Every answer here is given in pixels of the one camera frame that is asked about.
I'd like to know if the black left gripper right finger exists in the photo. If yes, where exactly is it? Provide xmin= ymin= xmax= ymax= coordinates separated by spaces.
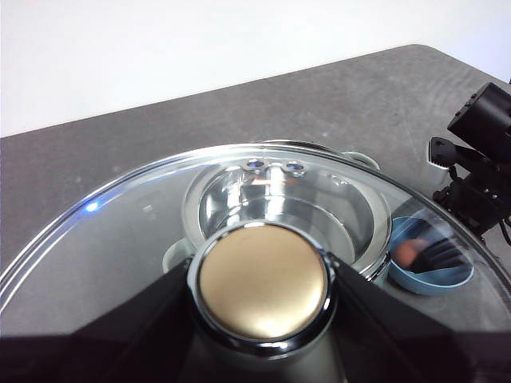
xmin=330 ymin=259 xmax=511 ymax=383

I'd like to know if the pale green electric steamer pot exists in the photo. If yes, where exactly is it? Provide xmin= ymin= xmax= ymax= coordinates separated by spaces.
xmin=161 ymin=138 xmax=394 ymax=286

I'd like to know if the glass lid with green knob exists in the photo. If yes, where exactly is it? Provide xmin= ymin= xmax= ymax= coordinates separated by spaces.
xmin=0 ymin=139 xmax=511 ymax=383

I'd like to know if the brown egg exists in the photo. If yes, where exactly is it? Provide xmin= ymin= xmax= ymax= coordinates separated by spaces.
xmin=394 ymin=238 xmax=429 ymax=267

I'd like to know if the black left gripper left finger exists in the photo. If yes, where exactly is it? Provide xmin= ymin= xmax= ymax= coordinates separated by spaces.
xmin=0 ymin=257 xmax=213 ymax=383

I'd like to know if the blue ribbed bowl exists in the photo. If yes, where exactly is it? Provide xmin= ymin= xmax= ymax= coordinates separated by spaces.
xmin=386 ymin=215 xmax=476 ymax=297

